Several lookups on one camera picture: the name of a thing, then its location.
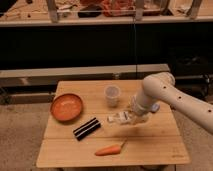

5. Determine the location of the white plastic bottle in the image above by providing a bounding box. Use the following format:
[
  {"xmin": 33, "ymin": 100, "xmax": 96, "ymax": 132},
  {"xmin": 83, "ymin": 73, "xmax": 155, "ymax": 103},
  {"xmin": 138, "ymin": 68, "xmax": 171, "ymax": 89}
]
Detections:
[{"xmin": 107, "ymin": 111, "xmax": 131, "ymax": 124}]

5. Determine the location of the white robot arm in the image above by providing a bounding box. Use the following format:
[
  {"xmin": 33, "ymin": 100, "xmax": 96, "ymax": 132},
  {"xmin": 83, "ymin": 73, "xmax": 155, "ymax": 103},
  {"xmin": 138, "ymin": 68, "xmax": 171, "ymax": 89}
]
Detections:
[{"xmin": 131, "ymin": 72, "xmax": 213, "ymax": 135}]

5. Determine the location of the blue sponge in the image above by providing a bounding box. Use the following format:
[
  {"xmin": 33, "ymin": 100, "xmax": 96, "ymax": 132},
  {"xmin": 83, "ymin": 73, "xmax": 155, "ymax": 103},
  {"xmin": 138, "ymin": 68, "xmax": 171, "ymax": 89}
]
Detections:
[{"xmin": 150, "ymin": 103, "xmax": 160, "ymax": 113}]

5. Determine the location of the clear plastic cup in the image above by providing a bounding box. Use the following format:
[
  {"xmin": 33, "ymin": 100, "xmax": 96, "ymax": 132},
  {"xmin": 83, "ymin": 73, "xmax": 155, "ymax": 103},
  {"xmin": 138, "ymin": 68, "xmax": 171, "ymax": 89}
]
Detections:
[{"xmin": 104, "ymin": 85, "xmax": 120, "ymax": 107}]

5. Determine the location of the orange carrot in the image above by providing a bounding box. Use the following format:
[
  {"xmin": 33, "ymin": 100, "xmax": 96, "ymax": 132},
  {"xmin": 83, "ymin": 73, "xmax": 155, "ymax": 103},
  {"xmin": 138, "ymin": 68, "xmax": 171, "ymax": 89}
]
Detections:
[{"xmin": 95, "ymin": 141, "xmax": 126, "ymax": 156}]

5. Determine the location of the black white striped block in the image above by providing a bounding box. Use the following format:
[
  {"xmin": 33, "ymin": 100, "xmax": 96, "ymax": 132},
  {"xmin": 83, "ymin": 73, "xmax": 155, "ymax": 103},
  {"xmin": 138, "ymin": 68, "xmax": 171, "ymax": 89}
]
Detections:
[{"xmin": 73, "ymin": 117, "xmax": 101, "ymax": 141}]

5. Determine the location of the wooden folding table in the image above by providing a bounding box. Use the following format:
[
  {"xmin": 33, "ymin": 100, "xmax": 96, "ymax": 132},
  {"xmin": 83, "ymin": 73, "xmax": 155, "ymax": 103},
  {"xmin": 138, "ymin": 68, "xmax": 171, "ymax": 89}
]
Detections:
[{"xmin": 36, "ymin": 80, "xmax": 190, "ymax": 168}]

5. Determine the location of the orange bowl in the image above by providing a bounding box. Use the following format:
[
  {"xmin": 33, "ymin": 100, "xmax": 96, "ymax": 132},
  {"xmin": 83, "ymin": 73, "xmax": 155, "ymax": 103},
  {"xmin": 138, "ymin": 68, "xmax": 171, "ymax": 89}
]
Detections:
[{"xmin": 50, "ymin": 94, "xmax": 83, "ymax": 122}]

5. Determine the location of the red cloth on shelf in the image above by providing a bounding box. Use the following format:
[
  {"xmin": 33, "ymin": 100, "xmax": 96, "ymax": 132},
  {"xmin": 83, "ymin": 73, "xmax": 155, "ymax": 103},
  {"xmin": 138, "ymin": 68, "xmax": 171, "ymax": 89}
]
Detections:
[{"xmin": 101, "ymin": 0, "xmax": 135, "ymax": 17}]

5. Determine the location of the black object on shelf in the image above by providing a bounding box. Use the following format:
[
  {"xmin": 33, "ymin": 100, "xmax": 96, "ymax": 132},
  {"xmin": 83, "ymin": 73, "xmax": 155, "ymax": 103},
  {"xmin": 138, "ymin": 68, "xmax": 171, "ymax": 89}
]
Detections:
[{"xmin": 78, "ymin": 5, "xmax": 102, "ymax": 18}]

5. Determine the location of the long metal bench rail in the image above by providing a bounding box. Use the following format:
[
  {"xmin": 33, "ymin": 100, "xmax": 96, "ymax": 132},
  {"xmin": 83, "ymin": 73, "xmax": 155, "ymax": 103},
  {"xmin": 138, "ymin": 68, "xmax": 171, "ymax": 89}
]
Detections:
[{"xmin": 0, "ymin": 64, "xmax": 170, "ymax": 87}]

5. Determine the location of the black cable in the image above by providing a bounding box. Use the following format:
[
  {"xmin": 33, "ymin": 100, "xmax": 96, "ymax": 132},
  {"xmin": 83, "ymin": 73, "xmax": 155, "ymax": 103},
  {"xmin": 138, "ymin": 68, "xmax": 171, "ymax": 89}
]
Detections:
[{"xmin": 132, "ymin": 16, "xmax": 139, "ymax": 80}]

